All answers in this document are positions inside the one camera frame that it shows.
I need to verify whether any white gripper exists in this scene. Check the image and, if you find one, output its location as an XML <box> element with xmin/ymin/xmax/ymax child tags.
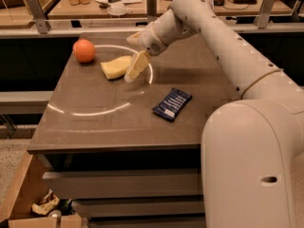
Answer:
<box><xmin>124</xmin><ymin>24</ymin><xmax>166</xmax><ymax>83</ymax></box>

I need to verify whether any yellow sponge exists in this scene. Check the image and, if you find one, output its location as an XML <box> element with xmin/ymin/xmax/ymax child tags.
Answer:
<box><xmin>101</xmin><ymin>56</ymin><xmax>132</xmax><ymax>80</ymax></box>

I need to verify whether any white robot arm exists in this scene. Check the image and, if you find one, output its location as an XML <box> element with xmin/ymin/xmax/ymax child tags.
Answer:
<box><xmin>128</xmin><ymin>0</ymin><xmax>304</xmax><ymax>228</ymax></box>

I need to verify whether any white bowl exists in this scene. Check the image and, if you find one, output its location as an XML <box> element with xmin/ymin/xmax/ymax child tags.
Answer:
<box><xmin>106</xmin><ymin>4</ymin><xmax>127</xmax><ymax>16</ymax></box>

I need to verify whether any orange ball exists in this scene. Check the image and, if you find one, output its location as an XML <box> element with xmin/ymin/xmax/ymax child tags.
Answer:
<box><xmin>72</xmin><ymin>39</ymin><xmax>95</xmax><ymax>63</ymax></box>

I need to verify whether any blue snack packet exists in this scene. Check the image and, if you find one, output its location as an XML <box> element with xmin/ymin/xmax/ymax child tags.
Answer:
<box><xmin>152</xmin><ymin>87</ymin><xmax>192</xmax><ymax>122</ymax></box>

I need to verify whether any grey drawer cabinet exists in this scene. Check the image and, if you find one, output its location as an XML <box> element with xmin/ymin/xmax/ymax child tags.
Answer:
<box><xmin>28</xmin><ymin>31</ymin><xmax>238</xmax><ymax>228</ymax></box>

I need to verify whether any cardboard box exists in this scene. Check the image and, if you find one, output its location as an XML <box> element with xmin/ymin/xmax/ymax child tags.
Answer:
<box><xmin>0</xmin><ymin>152</ymin><xmax>83</xmax><ymax>228</ymax></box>

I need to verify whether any crumpled paper bag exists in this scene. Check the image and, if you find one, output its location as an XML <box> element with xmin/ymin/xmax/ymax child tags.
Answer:
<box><xmin>31</xmin><ymin>190</ymin><xmax>60</xmax><ymax>216</ymax></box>

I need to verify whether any middle metal bracket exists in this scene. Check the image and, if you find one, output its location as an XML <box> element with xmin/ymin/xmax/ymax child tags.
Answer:
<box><xmin>146</xmin><ymin>0</ymin><xmax>157</xmax><ymax>23</ymax></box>

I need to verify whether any metal bracket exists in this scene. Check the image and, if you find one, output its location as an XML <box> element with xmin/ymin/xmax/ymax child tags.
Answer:
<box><xmin>27</xmin><ymin>0</ymin><xmax>50</xmax><ymax>34</ymax></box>
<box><xmin>255</xmin><ymin>0</ymin><xmax>275</xmax><ymax>29</ymax></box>
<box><xmin>146</xmin><ymin>0</ymin><xmax>157</xmax><ymax>23</ymax></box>

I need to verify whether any left metal bracket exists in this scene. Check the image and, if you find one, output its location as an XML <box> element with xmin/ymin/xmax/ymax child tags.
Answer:
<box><xmin>27</xmin><ymin>0</ymin><xmax>50</xmax><ymax>34</ymax></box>

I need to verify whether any right metal bracket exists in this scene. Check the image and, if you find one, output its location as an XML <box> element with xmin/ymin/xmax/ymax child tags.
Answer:
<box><xmin>255</xmin><ymin>0</ymin><xmax>275</xmax><ymax>29</ymax></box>

